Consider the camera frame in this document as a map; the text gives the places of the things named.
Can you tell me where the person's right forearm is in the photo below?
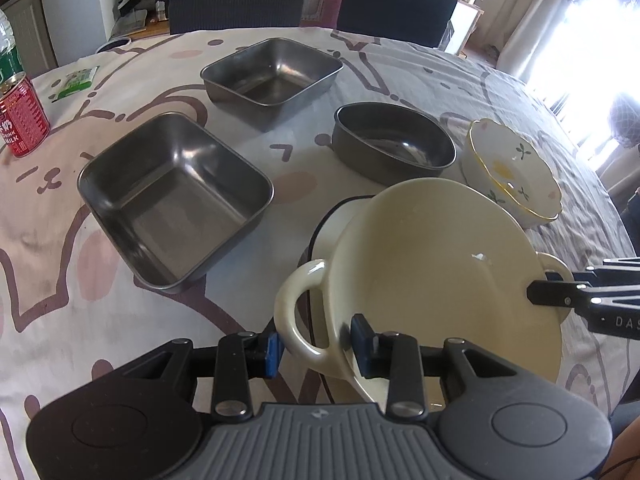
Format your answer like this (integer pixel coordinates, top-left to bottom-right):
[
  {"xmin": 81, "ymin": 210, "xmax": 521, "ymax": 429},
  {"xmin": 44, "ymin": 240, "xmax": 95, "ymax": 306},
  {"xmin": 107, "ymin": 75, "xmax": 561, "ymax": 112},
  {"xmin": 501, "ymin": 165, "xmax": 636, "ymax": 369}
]
[{"xmin": 597, "ymin": 422, "xmax": 640, "ymax": 480}]

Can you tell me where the clear plastic water bottle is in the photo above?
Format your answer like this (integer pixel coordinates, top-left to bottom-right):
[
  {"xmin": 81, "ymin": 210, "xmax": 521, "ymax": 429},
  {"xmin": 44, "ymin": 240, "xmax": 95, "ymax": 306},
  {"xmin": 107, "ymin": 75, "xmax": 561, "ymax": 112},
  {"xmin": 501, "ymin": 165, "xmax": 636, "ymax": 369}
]
[{"xmin": 0, "ymin": 7, "xmax": 26, "ymax": 83}]

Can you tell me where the white plate with black rim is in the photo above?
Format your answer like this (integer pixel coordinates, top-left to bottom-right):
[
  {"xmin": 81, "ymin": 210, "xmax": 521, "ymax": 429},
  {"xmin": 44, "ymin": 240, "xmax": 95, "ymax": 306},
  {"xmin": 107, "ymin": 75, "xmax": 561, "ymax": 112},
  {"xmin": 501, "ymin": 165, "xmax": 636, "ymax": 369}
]
[{"xmin": 297, "ymin": 194, "xmax": 377, "ymax": 351}]

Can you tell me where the grey kitchen base cabinet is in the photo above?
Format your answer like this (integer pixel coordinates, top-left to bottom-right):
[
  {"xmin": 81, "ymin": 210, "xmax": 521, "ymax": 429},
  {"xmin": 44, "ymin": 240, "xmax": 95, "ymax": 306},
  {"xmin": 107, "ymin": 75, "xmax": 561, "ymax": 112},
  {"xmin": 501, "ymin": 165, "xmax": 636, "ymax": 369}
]
[{"xmin": 0, "ymin": 0, "xmax": 58, "ymax": 76}]

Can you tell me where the printed cartoon tablecloth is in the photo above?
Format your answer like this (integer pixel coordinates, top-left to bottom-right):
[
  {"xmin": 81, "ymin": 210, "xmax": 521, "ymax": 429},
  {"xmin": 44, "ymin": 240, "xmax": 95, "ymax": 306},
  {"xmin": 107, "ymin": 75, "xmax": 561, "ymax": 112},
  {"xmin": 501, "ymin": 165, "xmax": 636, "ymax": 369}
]
[{"xmin": 0, "ymin": 25, "xmax": 640, "ymax": 480}]

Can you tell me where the hanging net bag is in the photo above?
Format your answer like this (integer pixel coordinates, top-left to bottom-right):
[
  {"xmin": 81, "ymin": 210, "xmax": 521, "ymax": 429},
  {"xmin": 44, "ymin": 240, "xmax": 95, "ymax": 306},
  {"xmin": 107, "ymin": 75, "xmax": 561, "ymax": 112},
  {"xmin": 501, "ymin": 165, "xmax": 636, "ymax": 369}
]
[{"xmin": 607, "ymin": 95, "xmax": 640, "ymax": 148}]

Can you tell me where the oval steel bowl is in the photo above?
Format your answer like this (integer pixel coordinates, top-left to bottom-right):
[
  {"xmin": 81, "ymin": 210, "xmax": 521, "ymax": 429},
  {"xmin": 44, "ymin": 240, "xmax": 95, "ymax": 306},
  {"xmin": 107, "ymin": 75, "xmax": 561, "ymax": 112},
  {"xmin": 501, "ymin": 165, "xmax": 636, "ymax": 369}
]
[{"xmin": 333, "ymin": 102, "xmax": 457, "ymax": 186}]

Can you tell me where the green packet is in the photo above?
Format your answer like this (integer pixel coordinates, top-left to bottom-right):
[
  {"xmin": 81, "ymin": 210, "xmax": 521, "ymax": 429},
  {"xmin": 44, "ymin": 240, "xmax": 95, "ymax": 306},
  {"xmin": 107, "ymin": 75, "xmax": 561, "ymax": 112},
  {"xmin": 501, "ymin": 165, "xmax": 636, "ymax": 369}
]
[{"xmin": 50, "ymin": 66, "xmax": 100, "ymax": 101}]

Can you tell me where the red drink can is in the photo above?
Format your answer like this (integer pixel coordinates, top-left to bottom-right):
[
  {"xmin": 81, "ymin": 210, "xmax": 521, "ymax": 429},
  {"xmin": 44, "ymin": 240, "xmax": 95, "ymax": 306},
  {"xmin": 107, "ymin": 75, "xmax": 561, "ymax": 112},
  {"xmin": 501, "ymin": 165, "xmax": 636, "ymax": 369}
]
[{"xmin": 0, "ymin": 72, "xmax": 51, "ymax": 158}]

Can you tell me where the white lemon-print bowl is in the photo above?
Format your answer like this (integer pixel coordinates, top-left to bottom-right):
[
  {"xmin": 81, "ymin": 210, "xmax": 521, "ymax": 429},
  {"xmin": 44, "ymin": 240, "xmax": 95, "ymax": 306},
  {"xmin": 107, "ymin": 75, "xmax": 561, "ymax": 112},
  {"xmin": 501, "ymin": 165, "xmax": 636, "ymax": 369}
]
[{"xmin": 460, "ymin": 119, "xmax": 563, "ymax": 226}]

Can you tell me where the beige curtain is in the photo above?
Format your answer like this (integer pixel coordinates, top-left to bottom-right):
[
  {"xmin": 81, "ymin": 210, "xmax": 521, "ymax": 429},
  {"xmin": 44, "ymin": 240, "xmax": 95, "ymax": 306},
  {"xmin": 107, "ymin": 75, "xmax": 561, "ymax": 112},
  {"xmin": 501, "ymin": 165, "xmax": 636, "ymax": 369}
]
[{"xmin": 495, "ymin": 0, "xmax": 601, "ymax": 86}]

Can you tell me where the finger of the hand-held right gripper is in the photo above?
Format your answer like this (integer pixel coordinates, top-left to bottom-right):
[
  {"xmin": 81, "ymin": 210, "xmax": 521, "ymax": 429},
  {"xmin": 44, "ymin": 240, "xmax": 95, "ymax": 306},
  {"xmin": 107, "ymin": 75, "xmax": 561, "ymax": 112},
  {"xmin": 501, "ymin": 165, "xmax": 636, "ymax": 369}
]
[
  {"xmin": 547, "ymin": 257, "xmax": 640, "ymax": 285},
  {"xmin": 526, "ymin": 280, "xmax": 606, "ymax": 311}
]

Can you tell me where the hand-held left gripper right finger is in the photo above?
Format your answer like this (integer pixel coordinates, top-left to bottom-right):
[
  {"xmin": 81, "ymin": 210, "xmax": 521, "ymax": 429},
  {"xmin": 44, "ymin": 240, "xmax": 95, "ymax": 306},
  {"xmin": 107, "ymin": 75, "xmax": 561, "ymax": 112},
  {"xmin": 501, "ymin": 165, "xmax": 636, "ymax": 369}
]
[{"xmin": 350, "ymin": 314, "xmax": 523, "ymax": 420}]

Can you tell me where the cream bowl with handles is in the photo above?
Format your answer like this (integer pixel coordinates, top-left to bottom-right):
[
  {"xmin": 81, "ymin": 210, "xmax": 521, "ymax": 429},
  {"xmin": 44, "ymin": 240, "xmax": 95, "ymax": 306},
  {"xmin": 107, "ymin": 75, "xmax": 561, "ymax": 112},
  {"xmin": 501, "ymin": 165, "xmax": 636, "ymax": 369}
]
[{"xmin": 274, "ymin": 177, "xmax": 573, "ymax": 406}]

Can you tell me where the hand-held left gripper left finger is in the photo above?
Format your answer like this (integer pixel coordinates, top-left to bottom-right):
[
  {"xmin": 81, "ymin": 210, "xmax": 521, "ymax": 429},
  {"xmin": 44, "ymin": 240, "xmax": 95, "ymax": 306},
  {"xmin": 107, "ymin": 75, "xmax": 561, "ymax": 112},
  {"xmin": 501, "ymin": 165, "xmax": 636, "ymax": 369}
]
[{"xmin": 92, "ymin": 331, "xmax": 286, "ymax": 423}]

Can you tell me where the small square steel tray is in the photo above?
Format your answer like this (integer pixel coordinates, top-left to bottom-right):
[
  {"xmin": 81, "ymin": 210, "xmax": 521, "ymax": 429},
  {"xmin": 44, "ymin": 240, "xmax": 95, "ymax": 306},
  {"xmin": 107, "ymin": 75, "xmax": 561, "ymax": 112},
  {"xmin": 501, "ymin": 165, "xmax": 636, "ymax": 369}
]
[{"xmin": 77, "ymin": 112, "xmax": 275, "ymax": 292}]

